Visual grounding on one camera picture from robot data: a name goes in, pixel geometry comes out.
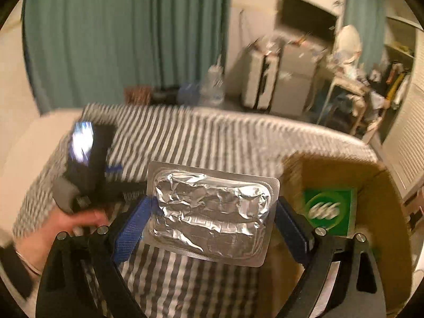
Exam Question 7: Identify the green white medicine box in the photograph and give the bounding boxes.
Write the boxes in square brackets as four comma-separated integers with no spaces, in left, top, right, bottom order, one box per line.
[303,187,357,238]

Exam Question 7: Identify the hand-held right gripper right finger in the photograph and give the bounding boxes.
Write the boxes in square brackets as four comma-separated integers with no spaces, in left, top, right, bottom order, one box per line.
[275,200,388,318]

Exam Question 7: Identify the wide green curtain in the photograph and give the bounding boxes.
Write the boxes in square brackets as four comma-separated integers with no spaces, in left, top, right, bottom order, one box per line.
[23,0,232,113]

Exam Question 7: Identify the person's left hand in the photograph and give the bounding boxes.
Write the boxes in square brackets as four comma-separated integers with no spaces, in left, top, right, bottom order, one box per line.
[19,210,108,266]

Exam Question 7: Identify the black bag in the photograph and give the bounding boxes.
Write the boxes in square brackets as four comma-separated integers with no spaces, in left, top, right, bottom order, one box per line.
[152,88,181,104]

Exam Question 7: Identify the thin bracelet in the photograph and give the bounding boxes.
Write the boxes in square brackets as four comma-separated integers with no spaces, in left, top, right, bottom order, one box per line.
[15,250,43,276]

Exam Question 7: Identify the wooden chair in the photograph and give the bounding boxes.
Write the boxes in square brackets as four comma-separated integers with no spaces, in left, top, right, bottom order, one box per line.
[351,86,391,140]

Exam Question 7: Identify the silver blister pack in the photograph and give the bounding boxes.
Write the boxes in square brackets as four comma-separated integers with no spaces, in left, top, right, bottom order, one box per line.
[142,161,280,267]

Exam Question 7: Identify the white oval vanity mirror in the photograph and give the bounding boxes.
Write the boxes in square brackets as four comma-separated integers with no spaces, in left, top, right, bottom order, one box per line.
[334,25,361,62]

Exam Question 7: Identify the blue plastic bottle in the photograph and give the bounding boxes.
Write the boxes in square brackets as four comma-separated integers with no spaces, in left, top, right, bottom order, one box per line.
[179,83,201,105]

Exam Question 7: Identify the clear water jug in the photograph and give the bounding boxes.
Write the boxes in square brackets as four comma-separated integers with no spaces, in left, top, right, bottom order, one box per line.
[200,64,226,107]

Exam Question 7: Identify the white suitcase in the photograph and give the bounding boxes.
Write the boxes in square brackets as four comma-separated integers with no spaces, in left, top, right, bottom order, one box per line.
[241,45,279,111]

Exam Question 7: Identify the silver mini fridge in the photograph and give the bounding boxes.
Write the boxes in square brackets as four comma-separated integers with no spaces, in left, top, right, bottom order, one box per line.
[272,41,319,118]

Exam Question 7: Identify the white louvred wardrobe door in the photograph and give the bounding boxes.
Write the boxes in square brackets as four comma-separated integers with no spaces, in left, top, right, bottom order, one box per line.
[381,73,424,189]

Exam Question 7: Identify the white dressing table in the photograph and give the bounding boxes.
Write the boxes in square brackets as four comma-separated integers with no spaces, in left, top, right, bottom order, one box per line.
[318,69,372,133]

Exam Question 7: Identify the black wall television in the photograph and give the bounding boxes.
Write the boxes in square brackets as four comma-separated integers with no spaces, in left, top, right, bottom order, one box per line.
[276,0,338,43]

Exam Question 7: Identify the brown cardboard box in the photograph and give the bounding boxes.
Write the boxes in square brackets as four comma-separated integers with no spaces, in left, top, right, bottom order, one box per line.
[262,151,414,318]

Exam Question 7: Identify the hanging clothes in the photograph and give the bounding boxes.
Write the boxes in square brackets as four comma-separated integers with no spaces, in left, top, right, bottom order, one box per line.
[371,60,411,110]

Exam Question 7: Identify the narrow green curtain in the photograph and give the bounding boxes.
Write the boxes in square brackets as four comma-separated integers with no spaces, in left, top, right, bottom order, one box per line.
[344,0,386,50]

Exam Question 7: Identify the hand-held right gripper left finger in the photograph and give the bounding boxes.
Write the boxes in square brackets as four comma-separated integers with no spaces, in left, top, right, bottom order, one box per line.
[35,195,156,318]

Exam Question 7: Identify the patterned brown basket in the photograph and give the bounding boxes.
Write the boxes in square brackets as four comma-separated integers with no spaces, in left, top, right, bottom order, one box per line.
[125,86,153,105]

